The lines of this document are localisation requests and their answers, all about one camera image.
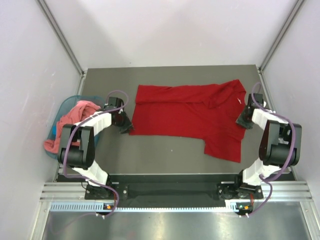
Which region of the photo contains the red t shirt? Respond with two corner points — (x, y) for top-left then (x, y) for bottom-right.
(129, 79), (246, 163)

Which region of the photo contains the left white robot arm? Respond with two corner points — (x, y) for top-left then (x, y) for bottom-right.
(57, 96), (134, 199)

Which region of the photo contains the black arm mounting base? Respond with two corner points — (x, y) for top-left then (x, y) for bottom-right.
(84, 173), (266, 208)

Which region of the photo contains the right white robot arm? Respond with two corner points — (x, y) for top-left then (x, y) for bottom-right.
(233, 93), (302, 198)

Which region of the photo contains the pink t shirt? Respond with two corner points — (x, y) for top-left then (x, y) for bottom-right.
(43, 100), (101, 155)

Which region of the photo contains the teal mesh laundry basket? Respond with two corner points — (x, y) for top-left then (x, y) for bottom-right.
(45, 95), (106, 159)

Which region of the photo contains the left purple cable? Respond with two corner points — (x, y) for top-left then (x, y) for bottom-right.
(61, 89), (130, 217)

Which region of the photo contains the slotted cable duct rail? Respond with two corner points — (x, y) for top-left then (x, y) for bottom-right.
(49, 202), (252, 213)

